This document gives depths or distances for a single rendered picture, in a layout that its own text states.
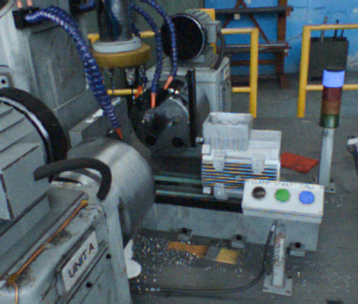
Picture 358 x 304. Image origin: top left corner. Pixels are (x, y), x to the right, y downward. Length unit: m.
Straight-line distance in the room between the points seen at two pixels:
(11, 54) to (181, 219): 0.64
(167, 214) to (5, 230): 0.68
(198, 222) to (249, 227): 0.15
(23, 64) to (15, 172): 0.59
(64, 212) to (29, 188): 0.13
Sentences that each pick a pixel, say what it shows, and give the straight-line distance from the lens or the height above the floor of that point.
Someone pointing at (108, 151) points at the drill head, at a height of 1.16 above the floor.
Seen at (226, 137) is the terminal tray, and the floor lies 1.11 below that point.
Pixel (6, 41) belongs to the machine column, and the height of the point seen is 1.39.
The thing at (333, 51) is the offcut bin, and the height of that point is 0.40.
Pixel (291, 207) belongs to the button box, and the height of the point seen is 1.05.
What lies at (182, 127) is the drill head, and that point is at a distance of 1.41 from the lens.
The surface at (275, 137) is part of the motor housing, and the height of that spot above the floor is 1.11.
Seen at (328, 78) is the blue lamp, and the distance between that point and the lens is 1.37.
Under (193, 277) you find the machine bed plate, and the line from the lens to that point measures 1.11.
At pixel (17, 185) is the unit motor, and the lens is 0.58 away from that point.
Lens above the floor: 1.53
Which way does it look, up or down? 24 degrees down
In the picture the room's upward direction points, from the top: 3 degrees counter-clockwise
